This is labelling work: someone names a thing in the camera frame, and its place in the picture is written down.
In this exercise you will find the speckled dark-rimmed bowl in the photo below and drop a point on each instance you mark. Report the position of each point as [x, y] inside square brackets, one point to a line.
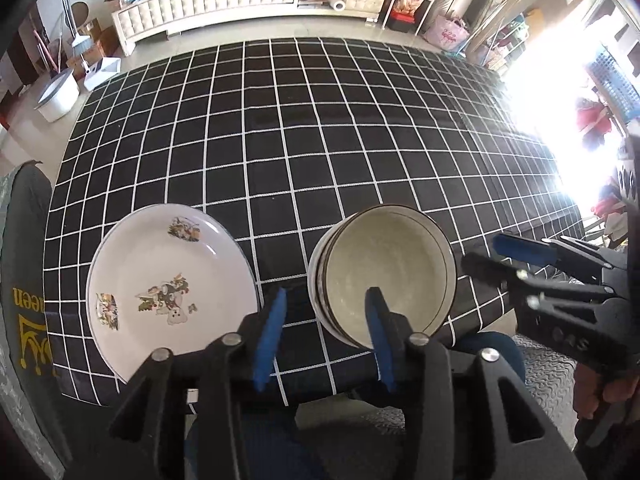
[395, 270]

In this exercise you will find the pink bag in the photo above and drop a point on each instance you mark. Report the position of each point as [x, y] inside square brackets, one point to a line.
[446, 35]

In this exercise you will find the blue plastic basket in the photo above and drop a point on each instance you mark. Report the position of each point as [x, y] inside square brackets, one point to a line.
[612, 80]

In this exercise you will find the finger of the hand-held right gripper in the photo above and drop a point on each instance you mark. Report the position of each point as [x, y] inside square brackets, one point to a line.
[487, 267]
[522, 250]

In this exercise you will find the grey textured cushion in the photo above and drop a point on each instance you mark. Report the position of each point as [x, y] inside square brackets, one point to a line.
[545, 375]

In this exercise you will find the mop with blue head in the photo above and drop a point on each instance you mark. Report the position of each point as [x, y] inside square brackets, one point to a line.
[80, 42]

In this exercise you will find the grey chair cover yellow print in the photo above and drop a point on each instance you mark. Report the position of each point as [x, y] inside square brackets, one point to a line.
[30, 240]

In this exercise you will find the cream white bowl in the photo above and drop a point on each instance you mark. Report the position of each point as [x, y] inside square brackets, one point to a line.
[312, 280]

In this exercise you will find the figure-printed white plate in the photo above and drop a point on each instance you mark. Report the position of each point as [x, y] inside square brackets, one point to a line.
[150, 260]

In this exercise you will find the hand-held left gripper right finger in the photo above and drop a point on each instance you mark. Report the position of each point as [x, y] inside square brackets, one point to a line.
[377, 335]

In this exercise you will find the cardboard box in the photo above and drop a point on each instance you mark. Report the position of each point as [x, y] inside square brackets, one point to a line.
[97, 37]

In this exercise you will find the curved rattan chair frame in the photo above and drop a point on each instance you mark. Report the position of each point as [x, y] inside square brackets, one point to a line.
[500, 15]

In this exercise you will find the red cloth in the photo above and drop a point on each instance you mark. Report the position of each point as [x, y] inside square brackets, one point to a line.
[592, 120]

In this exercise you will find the black white checkered tablecloth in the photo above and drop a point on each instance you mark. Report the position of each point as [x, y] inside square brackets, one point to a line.
[350, 135]

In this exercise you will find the white paper roll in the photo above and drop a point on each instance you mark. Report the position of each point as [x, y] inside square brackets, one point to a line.
[334, 4]

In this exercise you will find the person's right hand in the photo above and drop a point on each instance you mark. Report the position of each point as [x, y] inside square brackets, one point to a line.
[586, 395]

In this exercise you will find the white wash basin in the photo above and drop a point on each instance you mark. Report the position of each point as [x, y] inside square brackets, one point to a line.
[57, 97]

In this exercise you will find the white storage box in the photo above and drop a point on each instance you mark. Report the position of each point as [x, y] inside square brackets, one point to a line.
[102, 71]

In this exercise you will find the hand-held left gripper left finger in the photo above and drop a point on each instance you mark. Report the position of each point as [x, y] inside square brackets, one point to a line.
[270, 330]

